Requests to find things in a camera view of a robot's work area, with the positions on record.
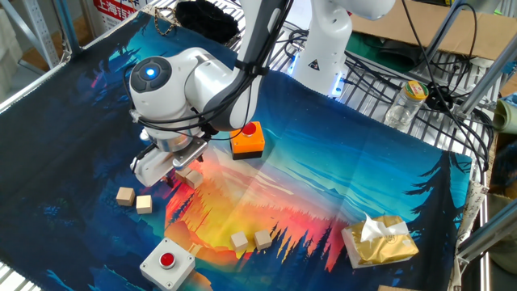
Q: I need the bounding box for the dark green board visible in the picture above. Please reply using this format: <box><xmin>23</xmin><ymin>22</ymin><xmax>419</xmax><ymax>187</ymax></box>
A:
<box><xmin>346</xmin><ymin>32</ymin><xmax>423</xmax><ymax>74</ymax></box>

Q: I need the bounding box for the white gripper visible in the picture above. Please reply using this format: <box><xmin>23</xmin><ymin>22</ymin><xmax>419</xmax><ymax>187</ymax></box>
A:
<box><xmin>129</xmin><ymin>149</ymin><xmax>179</xmax><ymax>189</ymax></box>

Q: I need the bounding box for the gold tissue pack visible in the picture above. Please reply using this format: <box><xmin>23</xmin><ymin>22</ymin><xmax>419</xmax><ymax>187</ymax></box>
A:
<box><xmin>341</xmin><ymin>213</ymin><xmax>420</xmax><ymax>270</ymax></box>

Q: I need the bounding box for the pale green roll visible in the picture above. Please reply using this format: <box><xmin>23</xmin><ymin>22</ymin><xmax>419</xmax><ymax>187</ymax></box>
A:
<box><xmin>491</xmin><ymin>93</ymin><xmax>517</xmax><ymax>135</ymax></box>

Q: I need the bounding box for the black cable bundle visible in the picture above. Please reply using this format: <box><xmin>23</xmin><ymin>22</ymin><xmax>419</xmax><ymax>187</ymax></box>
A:
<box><xmin>343</xmin><ymin>0</ymin><xmax>497</xmax><ymax>173</ymax></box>

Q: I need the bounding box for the white printed paper sheet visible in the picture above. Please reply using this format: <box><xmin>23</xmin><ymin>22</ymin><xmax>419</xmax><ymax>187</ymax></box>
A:
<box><xmin>284</xmin><ymin>0</ymin><xmax>313</xmax><ymax>29</ymax></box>

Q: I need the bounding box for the flat brown cardboard sheet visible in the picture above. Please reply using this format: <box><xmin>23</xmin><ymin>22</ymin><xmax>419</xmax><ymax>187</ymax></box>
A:
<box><xmin>351</xmin><ymin>0</ymin><xmax>517</xmax><ymax>61</ymax></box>

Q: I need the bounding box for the brass chain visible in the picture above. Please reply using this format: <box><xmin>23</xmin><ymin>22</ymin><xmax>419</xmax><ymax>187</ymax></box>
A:
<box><xmin>153</xmin><ymin>6</ymin><xmax>182</xmax><ymax>36</ymax></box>

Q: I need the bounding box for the grey perforated shelf frame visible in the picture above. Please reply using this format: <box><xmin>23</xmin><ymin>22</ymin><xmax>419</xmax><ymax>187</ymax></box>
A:
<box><xmin>0</xmin><ymin>0</ymin><xmax>61</xmax><ymax>70</ymax></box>

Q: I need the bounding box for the blue metal post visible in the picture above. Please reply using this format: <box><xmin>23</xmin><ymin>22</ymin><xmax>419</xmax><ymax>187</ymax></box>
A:
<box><xmin>54</xmin><ymin>0</ymin><xmax>82</xmax><ymax>56</ymax></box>

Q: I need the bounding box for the white box with red print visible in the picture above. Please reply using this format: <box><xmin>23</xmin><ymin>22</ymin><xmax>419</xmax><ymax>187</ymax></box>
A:
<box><xmin>93</xmin><ymin>0</ymin><xmax>141</xmax><ymax>32</ymax></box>

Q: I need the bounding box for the colourful forest print cloth mat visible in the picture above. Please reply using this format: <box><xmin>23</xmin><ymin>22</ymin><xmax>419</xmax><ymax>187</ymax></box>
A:
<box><xmin>0</xmin><ymin>11</ymin><xmax>473</xmax><ymax>291</ymax></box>

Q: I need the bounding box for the silver camera box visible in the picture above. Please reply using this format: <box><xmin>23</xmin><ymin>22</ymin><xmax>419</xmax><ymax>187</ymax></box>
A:
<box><xmin>172</xmin><ymin>137</ymin><xmax>210</xmax><ymax>171</ymax></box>

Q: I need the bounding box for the orange box with red button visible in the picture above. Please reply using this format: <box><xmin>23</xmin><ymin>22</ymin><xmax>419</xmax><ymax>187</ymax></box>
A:
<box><xmin>229</xmin><ymin>120</ymin><xmax>267</xmax><ymax>161</ymax></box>

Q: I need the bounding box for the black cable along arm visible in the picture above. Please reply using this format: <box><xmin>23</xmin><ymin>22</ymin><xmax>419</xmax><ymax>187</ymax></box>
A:
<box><xmin>120</xmin><ymin>0</ymin><xmax>296</xmax><ymax>162</ymax></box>

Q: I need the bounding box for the white patterned cloth strip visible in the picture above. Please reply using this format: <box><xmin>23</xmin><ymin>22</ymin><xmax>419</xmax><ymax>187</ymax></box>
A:
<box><xmin>447</xmin><ymin>179</ymin><xmax>490</xmax><ymax>291</ymax></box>

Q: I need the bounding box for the clear jar with yellow lid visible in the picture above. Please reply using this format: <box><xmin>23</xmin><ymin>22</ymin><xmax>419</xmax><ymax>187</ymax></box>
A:
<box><xmin>383</xmin><ymin>79</ymin><xmax>430</xmax><ymax>131</ymax></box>

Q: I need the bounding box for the thin black cable loop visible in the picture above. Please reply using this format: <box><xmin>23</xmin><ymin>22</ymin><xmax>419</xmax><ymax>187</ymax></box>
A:
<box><xmin>282</xmin><ymin>27</ymin><xmax>311</xmax><ymax>60</ymax></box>

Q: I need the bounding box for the black power adapter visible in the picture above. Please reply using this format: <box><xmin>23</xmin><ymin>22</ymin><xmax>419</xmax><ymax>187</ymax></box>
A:
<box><xmin>424</xmin><ymin>82</ymin><xmax>454</xmax><ymax>113</ymax></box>

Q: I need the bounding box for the black fluffy duster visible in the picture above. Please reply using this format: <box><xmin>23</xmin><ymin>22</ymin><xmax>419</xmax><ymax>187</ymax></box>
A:
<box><xmin>175</xmin><ymin>0</ymin><xmax>240</xmax><ymax>44</ymax></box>

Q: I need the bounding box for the white box with red button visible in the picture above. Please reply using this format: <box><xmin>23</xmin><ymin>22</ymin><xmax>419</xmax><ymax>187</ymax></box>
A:
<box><xmin>139</xmin><ymin>237</ymin><xmax>196</xmax><ymax>291</ymax></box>

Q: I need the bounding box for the aluminium profile bar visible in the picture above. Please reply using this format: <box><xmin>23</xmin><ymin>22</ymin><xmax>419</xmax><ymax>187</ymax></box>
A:
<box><xmin>456</xmin><ymin>200</ymin><xmax>517</xmax><ymax>264</ymax></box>
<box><xmin>458</xmin><ymin>34</ymin><xmax>517</xmax><ymax>116</ymax></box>
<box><xmin>415</xmin><ymin>0</ymin><xmax>472</xmax><ymax>78</ymax></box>

